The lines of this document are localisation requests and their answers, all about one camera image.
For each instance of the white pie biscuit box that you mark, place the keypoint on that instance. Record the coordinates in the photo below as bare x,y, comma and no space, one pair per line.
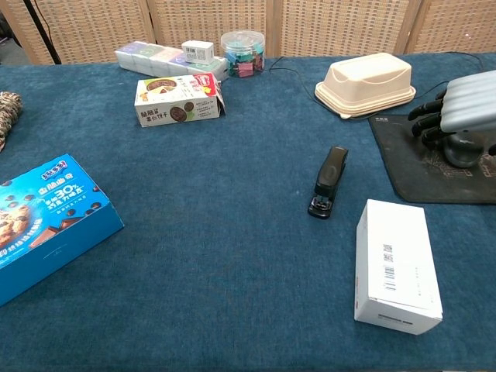
170,100

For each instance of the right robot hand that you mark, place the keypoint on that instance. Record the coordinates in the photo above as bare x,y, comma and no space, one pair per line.
469,104

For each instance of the black printed mouse pad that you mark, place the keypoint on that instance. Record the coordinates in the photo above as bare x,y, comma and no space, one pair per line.
407,174

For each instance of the long pastel tissue pack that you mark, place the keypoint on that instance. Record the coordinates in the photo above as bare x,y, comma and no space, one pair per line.
147,58

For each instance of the white barcode cardboard box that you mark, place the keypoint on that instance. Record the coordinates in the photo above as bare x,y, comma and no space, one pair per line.
395,252

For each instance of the clear jar of binder clips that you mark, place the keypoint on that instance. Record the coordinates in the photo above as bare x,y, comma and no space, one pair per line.
243,54

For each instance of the black stapler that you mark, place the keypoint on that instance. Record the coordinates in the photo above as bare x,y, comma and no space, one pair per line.
329,174

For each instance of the beige lidded lunch box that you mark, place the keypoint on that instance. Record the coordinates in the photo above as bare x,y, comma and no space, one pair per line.
364,81

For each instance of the blue chocolate cookie box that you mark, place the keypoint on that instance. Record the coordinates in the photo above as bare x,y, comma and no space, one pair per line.
58,232

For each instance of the small white QR box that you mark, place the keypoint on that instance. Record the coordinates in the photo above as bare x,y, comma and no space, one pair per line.
197,52

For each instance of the woven wicker folding screen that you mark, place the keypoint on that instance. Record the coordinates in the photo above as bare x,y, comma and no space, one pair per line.
329,27

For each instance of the black tripod stand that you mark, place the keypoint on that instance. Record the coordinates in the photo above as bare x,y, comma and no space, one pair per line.
47,35

